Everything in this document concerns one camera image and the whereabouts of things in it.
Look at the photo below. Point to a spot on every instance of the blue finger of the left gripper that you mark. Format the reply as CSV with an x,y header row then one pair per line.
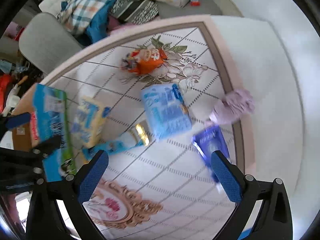
x,y
14,121

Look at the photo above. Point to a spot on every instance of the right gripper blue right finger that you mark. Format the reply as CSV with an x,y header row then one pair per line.
x,y
223,171

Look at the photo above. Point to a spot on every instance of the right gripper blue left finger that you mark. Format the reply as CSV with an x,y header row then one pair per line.
x,y
90,174

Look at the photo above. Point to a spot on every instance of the purple white tube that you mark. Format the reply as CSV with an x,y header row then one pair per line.
x,y
208,141

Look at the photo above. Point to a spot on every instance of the light blue small tube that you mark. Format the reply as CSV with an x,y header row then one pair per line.
x,y
124,142

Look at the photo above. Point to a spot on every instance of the yellow blue tissue pack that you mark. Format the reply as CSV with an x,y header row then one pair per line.
x,y
89,121

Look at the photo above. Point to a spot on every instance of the light blue wipes pack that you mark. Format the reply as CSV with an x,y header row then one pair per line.
x,y
166,112

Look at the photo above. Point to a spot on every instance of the orange snack bag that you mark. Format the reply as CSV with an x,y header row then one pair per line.
x,y
143,61

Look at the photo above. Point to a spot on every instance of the white goose plush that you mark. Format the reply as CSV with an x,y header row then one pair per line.
x,y
12,99

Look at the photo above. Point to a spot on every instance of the open cardboard box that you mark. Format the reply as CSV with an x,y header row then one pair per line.
x,y
48,117

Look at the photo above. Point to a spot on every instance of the red plastic bag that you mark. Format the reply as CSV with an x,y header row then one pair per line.
x,y
5,82

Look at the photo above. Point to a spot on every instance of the small gold wrapped item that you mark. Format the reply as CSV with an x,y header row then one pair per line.
x,y
142,134

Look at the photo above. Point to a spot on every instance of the grey chair near box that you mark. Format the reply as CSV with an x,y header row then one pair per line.
x,y
46,43

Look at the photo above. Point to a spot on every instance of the white chair behind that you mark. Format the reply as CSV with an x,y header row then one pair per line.
x,y
51,6

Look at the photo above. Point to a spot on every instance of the black white patterned bag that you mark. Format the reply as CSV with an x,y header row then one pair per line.
x,y
137,12

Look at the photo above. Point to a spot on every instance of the grey chair by wall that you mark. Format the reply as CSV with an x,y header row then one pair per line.
x,y
206,7

